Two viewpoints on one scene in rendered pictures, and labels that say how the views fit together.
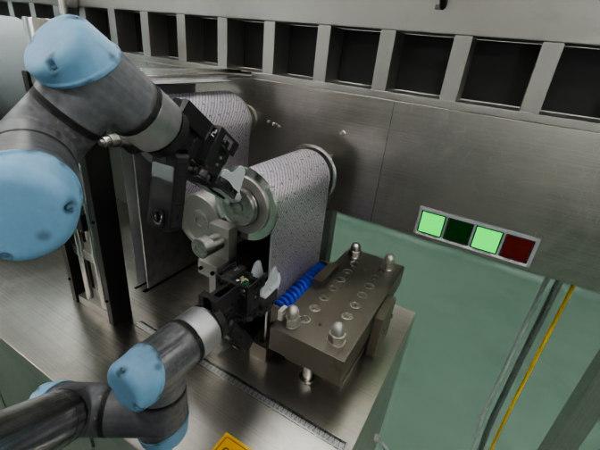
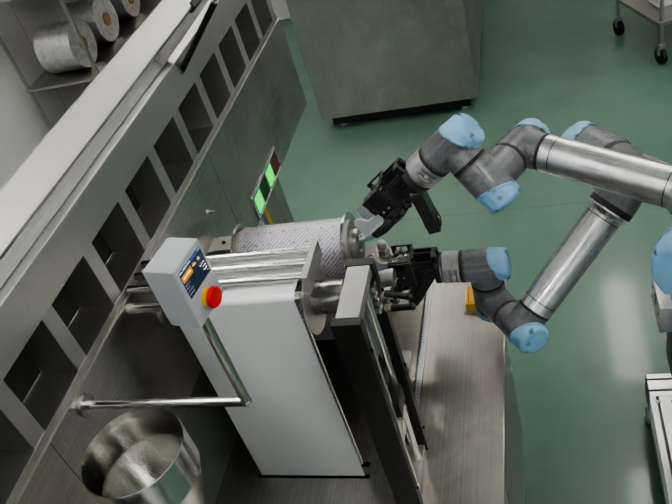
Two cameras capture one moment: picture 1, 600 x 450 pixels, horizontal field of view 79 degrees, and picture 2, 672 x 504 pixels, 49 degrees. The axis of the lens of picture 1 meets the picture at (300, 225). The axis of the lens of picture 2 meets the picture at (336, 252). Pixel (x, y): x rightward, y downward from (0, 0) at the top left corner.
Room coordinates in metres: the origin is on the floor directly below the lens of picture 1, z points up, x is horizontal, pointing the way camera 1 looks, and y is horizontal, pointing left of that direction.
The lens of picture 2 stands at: (0.80, 1.39, 2.23)
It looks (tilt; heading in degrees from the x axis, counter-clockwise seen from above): 38 degrees down; 264
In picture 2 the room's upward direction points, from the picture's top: 19 degrees counter-clockwise
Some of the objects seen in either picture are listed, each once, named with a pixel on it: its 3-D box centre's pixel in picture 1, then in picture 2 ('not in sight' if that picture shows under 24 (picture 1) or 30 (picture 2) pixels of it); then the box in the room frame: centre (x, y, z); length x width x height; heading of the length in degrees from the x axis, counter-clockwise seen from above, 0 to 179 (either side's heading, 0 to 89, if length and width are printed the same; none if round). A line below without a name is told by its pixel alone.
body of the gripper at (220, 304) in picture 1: (229, 302); (415, 267); (0.51, 0.11, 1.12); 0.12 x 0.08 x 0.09; 152
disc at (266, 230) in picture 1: (245, 204); (350, 245); (0.63, 0.11, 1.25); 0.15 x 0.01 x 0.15; 62
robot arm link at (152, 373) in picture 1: (156, 365); (485, 265); (0.36, 0.18, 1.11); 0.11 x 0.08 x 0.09; 152
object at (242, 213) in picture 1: (240, 205); (356, 244); (0.62, 0.11, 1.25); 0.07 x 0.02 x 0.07; 62
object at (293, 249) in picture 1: (298, 251); not in sight; (0.72, 0.00, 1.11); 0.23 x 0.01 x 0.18; 152
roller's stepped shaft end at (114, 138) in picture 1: (114, 140); not in sight; (0.68, 0.37, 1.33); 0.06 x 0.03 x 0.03; 152
